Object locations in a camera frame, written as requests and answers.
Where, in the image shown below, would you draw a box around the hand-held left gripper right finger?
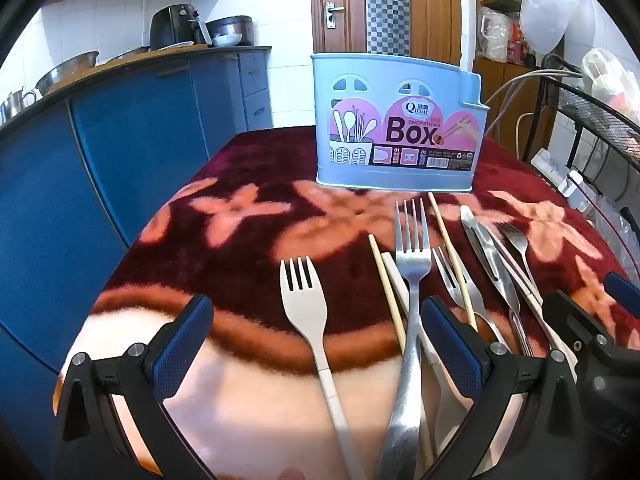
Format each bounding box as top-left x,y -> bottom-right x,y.
419,296 -> 592,480

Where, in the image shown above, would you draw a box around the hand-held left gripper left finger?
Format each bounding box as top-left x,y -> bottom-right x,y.
54,294 -> 223,480

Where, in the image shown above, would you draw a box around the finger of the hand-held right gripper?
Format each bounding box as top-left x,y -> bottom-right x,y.
602,271 -> 640,312
542,290 -> 617,357

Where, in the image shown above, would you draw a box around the wooden chopstick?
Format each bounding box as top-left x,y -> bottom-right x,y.
368,233 -> 408,356
427,191 -> 478,331

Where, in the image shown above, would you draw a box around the large steel fork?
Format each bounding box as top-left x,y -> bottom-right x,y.
375,198 -> 433,480

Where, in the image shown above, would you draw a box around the white fork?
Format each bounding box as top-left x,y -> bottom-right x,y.
279,256 -> 370,480

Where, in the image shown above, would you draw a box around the light blue utensil box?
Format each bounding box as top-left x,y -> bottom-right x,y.
310,52 -> 487,195

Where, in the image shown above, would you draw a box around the small steel fork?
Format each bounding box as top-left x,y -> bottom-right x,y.
432,246 -> 508,351
497,222 -> 543,311

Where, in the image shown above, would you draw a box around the steel knife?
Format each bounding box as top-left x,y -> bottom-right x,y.
459,205 -> 533,356

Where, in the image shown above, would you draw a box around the white power strip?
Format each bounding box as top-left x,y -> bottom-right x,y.
531,149 -> 601,211

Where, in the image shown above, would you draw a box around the red floral blanket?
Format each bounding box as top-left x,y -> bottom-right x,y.
52,125 -> 640,480

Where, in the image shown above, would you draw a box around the small white plastic bag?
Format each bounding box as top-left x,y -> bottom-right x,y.
582,49 -> 640,116

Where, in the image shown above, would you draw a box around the blue base kitchen cabinet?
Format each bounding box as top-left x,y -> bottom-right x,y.
0,46 -> 273,376

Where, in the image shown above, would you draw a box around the wooden shelf unit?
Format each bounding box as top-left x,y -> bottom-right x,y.
472,0 -> 566,161

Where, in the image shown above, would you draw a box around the red boxes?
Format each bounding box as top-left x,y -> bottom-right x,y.
507,25 -> 532,63

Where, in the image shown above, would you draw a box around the clear plastic bag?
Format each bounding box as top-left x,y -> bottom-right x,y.
477,7 -> 516,63

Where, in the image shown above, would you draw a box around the large white plastic bag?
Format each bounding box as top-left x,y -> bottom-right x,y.
520,0 -> 596,56

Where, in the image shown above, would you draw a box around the steel kettle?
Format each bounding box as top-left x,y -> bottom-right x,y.
0,87 -> 38,122

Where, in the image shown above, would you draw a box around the steel pan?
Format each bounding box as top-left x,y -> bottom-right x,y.
107,46 -> 151,63

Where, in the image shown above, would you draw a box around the steel colander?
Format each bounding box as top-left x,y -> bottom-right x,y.
35,51 -> 100,97

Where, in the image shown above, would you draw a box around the black air fryer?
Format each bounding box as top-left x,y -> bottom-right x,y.
150,4 -> 213,51

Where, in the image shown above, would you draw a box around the dark rice cooker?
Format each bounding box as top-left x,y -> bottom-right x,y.
206,15 -> 253,47

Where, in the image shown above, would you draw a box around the wooden door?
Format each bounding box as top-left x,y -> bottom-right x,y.
309,0 -> 461,63

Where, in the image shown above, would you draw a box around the black wire rack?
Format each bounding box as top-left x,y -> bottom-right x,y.
537,55 -> 640,241

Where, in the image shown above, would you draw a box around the white cable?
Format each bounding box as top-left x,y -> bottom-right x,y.
515,112 -> 535,161

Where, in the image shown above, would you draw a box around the grey cable bundle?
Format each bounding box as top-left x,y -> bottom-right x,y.
482,71 -> 583,136

